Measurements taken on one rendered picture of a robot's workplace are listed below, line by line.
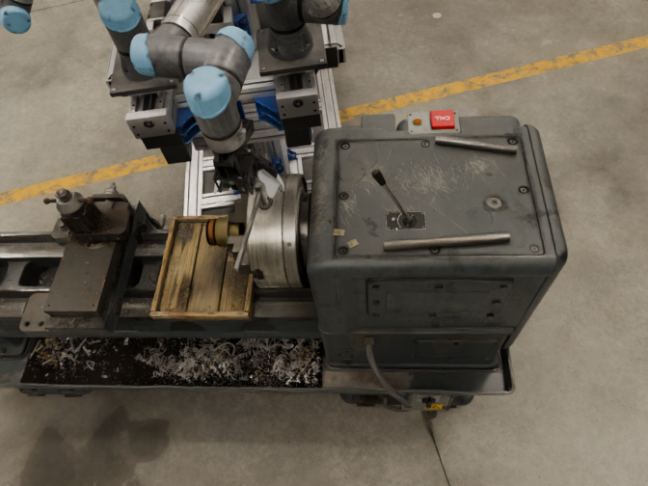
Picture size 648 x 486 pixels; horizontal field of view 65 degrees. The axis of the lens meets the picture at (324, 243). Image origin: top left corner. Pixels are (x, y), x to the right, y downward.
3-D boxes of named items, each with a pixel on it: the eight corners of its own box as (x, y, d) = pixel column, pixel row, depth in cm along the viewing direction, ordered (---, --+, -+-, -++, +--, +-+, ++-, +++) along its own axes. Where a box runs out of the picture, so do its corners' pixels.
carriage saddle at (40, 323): (148, 208, 178) (141, 199, 172) (115, 336, 154) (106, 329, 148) (67, 210, 180) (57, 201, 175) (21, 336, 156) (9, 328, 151)
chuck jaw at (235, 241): (267, 233, 139) (261, 267, 131) (270, 245, 142) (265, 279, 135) (228, 233, 140) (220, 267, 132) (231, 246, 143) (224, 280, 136)
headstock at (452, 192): (505, 197, 167) (537, 109, 134) (529, 335, 143) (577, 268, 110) (324, 201, 173) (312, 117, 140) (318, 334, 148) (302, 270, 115)
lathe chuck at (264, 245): (301, 209, 163) (286, 149, 135) (296, 303, 149) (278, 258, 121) (274, 210, 164) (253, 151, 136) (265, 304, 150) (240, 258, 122)
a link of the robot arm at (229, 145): (205, 107, 95) (248, 109, 94) (212, 123, 99) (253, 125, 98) (196, 140, 92) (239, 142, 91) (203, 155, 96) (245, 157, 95)
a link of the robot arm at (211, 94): (233, 62, 85) (218, 101, 81) (248, 107, 94) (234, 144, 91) (189, 57, 86) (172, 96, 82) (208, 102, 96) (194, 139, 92)
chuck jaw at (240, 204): (271, 218, 144) (268, 175, 140) (268, 223, 139) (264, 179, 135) (232, 218, 145) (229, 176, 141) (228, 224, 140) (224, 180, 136)
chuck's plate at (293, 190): (312, 209, 163) (299, 149, 135) (308, 303, 149) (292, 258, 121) (301, 209, 163) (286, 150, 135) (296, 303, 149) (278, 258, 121)
